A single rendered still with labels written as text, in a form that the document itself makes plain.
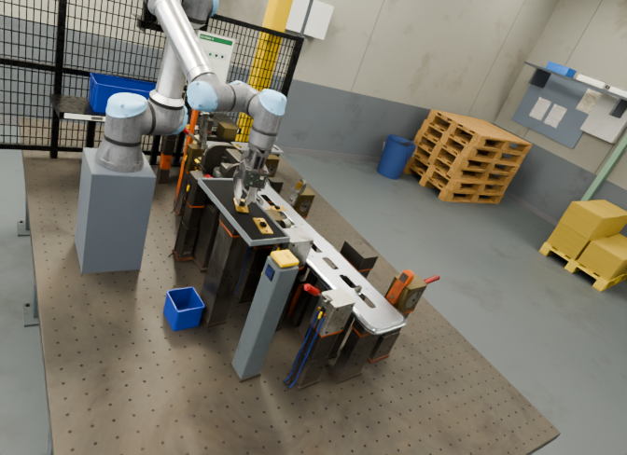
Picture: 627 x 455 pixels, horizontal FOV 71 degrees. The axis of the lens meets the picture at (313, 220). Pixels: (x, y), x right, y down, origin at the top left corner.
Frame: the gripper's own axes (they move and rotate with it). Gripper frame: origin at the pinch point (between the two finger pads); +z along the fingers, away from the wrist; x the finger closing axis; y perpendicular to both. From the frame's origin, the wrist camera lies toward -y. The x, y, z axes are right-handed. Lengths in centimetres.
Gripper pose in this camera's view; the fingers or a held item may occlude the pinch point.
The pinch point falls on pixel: (242, 200)
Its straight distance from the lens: 138.4
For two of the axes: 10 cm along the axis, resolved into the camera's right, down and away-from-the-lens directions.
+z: -3.2, 8.4, 4.4
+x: 9.1, 1.4, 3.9
